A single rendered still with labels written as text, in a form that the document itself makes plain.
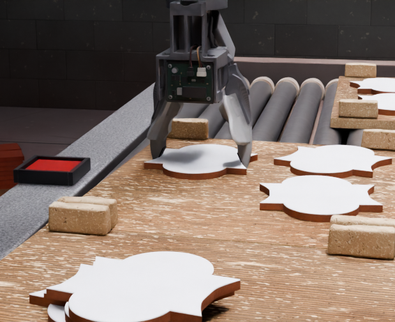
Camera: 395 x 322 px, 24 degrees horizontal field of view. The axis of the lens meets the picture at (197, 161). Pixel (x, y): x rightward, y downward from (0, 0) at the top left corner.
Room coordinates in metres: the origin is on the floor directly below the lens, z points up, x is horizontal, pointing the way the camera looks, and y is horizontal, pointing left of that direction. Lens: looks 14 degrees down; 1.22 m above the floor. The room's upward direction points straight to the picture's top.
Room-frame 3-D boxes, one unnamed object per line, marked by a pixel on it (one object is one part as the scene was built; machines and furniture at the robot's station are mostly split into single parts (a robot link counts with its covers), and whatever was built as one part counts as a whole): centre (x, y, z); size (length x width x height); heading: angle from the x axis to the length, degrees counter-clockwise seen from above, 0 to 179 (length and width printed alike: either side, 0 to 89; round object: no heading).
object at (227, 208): (1.03, -0.07, 0.93); 0.41 x 0.35 x 0.02; 166
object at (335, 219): (0.81, -0.15, 0.95); 0.06 x 0.02 x 0.03; 76
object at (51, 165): (1.13, 0.18, 0.92); 0.06 x 0.06 x 0.01; 80
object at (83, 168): (1.13, 0.18, 0.92); 0.08 x 0.08 x 0.02; 80
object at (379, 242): (0.78, -0.15, 0.95); 0.06 x 0.02 x 0.03; 76
